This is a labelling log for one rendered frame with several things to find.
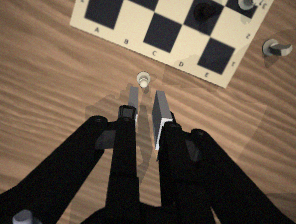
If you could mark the black and cream chessboard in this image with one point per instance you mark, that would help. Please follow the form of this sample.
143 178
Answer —
167 31

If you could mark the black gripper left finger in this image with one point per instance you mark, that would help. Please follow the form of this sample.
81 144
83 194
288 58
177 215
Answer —
45 193

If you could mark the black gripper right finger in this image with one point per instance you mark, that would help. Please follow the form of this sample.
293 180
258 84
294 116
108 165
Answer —
234 197

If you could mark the white pawn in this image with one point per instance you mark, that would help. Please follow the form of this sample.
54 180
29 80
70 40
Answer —
143 78

